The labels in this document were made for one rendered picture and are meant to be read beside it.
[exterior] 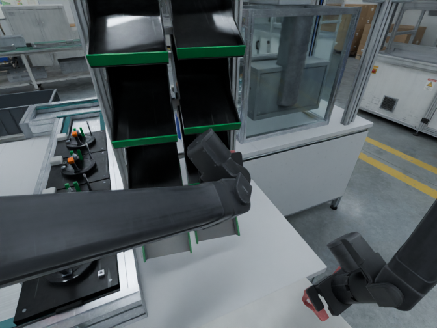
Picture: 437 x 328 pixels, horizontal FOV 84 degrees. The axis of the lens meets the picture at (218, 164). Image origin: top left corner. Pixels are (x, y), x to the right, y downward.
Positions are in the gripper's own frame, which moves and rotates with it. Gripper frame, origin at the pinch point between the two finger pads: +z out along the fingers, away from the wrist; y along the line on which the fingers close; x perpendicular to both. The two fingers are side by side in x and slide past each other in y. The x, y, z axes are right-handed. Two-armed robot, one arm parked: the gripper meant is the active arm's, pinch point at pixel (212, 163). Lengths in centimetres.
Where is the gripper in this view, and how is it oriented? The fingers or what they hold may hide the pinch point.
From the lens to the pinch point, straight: 62.3
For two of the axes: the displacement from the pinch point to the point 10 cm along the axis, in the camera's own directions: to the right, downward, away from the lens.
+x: 1.3, 9.7, 2.0
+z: -2.4, -1.7, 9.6
